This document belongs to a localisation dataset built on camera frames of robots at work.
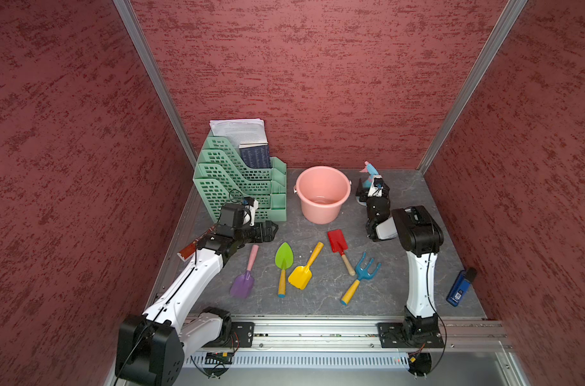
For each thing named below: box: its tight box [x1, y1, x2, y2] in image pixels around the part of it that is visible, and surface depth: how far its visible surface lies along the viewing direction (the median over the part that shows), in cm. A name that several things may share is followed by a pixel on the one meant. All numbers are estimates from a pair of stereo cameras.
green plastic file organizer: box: [192, 135, 287, 222], surface depth 99 cm
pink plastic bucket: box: [293, 165, 352, 226], surface depth 99 cm
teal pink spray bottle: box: [359, 160, 380, 189], surface depth 99 cm
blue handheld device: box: [445, 269, 471, 308], surface depth 83 cm
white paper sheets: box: [209, 118, 269, 156], surface depth 103 cm
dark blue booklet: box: [239, 144, 272, 169], surface depth 110 cm
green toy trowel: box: [274, 242, 295, 299], surface depth 92 cm
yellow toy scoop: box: [287, 241, 325, 291], surface depth 88 cm
